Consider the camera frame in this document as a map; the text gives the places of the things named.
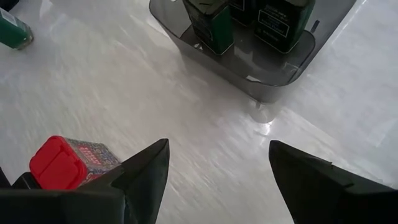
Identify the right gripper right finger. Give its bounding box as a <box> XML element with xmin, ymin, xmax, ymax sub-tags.
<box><xmin>269</xmin><ymin>139</ymin><xmax>398</xmax><ymax>224</ymax></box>

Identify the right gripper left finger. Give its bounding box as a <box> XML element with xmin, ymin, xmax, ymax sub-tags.
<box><xmin>0</xmin><ymin>138</ymin><xmax>171</xmax><ymax>224</ymax></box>

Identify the red cap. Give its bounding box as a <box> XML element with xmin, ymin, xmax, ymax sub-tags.
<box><xmin>29</xmin><ymin>135</ymin><xmax>122</xmax><ymax>191</ymax></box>

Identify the green cap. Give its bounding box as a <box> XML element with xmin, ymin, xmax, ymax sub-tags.
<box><xmin>0</xmin><ymin>6</ymin><xmax>34</xmax><ymax>50</ymax></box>

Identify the white glossy table sheet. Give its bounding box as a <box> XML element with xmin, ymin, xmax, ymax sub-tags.
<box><xmin>0</xmin><ymin>0</ymin><xmax>398</xmax><ymax>224</ymax></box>

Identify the grey translucent plastic bin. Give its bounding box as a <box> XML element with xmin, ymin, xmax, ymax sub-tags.
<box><xmin>148</xmin><ymin>0</ymin><xmax>358</xmax><ymax>105</ymax></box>

